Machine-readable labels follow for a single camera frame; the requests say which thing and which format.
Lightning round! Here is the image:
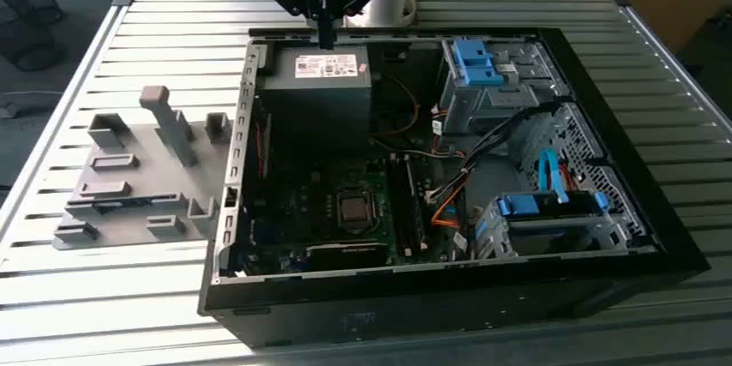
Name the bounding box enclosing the grey power supply unit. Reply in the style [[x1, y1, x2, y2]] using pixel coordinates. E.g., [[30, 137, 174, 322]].
[[263, 45, 377, 157]]

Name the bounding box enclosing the grey metal disk bay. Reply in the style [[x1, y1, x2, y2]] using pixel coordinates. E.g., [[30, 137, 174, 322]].
[[439, 38, 567, 135], [473, 191, 634, 259]]

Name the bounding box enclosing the black mesh waste bin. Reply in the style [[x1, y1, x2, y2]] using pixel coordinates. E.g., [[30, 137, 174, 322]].
[[0, 0, 66, 72]]

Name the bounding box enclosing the grey parts rack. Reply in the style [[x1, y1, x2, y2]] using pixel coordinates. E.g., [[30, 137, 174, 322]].
[[51, 85, 237, 251]]

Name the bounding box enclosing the silver CPU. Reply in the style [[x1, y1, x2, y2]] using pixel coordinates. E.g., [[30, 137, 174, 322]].
[[342, 197, 373, 225]]

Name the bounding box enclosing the green motherboard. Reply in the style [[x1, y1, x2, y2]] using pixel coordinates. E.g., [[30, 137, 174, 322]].
[[243, 153, 463, 277]]

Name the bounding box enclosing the metal socket cover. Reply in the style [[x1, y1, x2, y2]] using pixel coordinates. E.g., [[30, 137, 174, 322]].
[[334, 185, 381, 237]]

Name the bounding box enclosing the white chair base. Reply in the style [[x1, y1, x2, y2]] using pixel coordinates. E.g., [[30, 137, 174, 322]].
[[0, 90, 65, 119]]

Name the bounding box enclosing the hard disk in blue carrier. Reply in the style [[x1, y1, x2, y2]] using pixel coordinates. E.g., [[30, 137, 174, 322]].
[[495, 191, 609, 219]]

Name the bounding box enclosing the black graphics card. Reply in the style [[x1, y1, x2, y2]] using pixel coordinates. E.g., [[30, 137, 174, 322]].
[[305, 241, 391, 269]]

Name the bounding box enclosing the black PC case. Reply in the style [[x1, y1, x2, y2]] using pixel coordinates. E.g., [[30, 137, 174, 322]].
[[198, 26, 713, 349]]

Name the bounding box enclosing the blue drive bracket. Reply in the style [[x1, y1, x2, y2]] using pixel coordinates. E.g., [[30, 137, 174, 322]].
[[451, 38, 507, 87]]

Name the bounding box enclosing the thin yellow wire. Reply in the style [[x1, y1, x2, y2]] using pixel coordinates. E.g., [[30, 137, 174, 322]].
[[370, 73, 423, 147]]

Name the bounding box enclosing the black power cable bundle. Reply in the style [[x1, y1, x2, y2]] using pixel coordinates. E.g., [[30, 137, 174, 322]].
[[457, 100, 567, 178]]

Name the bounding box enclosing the blue SATA wire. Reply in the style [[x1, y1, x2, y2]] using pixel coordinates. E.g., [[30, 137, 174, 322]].
[[539, 147, 573, 204]]

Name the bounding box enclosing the orange SATA wire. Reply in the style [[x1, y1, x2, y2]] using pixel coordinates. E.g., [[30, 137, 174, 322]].
[[430, 192, 459, 229]]

